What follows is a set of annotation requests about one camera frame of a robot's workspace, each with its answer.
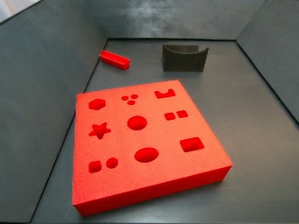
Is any red star-profile bar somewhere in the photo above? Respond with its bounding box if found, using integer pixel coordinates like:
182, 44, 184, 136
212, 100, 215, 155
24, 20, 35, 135
99, 50, 131, 70

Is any black curved fixture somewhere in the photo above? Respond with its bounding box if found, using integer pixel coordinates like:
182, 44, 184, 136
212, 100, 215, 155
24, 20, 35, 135
163, 45, 210, 72

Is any red block with shaped holes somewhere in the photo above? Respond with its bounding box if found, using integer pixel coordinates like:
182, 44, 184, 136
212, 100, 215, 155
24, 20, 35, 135
72, 80, 232, 216

